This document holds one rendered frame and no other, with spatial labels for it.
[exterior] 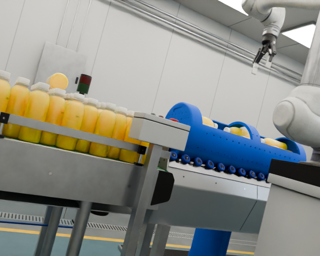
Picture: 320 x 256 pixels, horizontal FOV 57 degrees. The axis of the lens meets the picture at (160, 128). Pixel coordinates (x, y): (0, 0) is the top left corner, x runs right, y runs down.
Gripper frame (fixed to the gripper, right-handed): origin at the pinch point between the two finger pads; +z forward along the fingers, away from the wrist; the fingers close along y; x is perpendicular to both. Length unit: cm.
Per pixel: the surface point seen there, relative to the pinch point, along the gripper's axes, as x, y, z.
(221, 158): -12, 9, 58
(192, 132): -34, 18, 52
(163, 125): -54, 44, 58
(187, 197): -25, 12, 81
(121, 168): -63, 33, 77
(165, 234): -29, 8, 101
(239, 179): 3, 4, 64
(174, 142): -48, 42, 62
